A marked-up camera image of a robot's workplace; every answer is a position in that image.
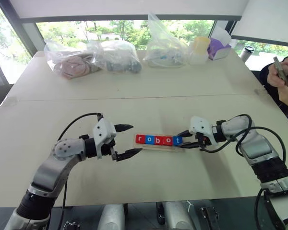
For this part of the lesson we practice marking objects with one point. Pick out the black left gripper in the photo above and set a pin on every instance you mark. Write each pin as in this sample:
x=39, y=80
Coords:
x=108, y=151

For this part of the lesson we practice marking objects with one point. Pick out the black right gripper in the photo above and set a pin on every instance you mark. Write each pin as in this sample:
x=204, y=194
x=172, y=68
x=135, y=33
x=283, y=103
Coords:
x=204, y=142

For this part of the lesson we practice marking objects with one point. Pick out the blue letter tile t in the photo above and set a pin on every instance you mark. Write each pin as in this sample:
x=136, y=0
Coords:
x=177, y=141

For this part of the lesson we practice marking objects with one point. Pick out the red letter tile r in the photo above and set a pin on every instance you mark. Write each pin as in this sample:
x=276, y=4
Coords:
x=140, y=139

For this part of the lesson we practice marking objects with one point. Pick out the red letter tile o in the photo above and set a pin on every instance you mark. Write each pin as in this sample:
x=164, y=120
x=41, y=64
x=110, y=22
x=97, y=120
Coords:
x=168, y=140

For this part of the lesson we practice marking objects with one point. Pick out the blue letter tile o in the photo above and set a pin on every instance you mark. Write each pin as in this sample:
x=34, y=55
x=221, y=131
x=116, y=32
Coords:
x=149, y=139

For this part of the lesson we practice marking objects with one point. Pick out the red letter tile b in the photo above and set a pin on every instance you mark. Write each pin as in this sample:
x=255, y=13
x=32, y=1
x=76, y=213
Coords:
x=159, y=140

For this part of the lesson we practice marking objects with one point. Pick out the wooden letter tray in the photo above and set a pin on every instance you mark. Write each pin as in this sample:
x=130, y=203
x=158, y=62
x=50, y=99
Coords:
x=158, y=148

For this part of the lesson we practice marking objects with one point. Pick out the grey smartphone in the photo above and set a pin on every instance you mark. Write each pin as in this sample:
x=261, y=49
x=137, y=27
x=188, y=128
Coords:
x=281, y=70

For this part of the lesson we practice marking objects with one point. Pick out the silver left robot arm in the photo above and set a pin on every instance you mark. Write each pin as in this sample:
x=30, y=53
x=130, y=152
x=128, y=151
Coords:
x=62, y=153

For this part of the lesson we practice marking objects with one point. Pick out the person's right hand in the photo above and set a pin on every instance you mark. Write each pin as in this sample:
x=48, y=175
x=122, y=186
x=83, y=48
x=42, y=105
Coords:
x=274, y=79

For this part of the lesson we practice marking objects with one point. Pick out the clear bag with grey items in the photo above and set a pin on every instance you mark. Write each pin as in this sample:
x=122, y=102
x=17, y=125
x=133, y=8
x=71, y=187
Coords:
x=121, y=63

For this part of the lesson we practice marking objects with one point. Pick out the silver rounded housing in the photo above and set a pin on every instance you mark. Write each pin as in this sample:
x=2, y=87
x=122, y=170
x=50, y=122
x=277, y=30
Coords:
x=111, y=218
x=177, y=216

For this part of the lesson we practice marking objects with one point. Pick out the clear plastic container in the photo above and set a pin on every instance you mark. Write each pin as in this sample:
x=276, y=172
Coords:
x=198, y=58

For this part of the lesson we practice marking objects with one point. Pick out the tall clear plastic bag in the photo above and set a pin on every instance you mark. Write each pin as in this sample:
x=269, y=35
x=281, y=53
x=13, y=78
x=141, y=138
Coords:
x=162, y=51

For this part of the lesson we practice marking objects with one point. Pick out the clear bag with pink cloth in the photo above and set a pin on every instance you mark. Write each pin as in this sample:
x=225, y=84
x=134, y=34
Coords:
x=70, y=65

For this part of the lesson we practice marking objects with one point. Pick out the purple cardboard box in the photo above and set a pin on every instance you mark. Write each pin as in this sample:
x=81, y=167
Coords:
x=218, y=49

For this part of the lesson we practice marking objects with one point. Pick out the yellow plastic cup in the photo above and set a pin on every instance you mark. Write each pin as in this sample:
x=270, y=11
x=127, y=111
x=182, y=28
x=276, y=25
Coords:
x=201, y=44

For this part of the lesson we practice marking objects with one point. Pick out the person with phone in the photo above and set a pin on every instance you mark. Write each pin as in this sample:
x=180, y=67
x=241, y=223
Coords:
x=264, y=74

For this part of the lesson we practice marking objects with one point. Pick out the black travel tumbler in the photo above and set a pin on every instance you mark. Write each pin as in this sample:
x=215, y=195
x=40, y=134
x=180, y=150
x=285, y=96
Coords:
x=246, y=54

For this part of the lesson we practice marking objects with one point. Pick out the white paper sheet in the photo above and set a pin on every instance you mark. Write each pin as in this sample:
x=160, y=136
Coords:
x=220, y=34

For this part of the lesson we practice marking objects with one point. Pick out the wide white roller blind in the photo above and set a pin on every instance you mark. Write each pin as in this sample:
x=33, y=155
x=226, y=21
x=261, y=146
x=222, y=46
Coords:
x=129, y=8

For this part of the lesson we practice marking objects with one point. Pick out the narrow white roller blind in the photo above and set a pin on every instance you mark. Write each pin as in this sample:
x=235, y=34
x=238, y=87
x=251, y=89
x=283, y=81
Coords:
x=266, y=20

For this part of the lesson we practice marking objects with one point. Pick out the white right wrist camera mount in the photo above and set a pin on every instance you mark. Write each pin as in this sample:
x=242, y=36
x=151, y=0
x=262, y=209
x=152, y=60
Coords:
x=201, y=125

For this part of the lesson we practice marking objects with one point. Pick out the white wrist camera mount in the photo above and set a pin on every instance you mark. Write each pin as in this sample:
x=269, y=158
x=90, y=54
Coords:
x=201, y=125
x=103, y=131

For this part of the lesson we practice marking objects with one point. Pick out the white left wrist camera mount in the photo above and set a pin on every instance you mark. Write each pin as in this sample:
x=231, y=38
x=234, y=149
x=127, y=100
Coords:
x=103, y=131

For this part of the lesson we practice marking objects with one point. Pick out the black metal bracket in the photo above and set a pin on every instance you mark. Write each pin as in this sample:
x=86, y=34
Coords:
x=208, y=218

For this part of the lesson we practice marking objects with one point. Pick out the grey window frame pillar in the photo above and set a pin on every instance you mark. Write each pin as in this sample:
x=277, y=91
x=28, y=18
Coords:
x=20, y=26

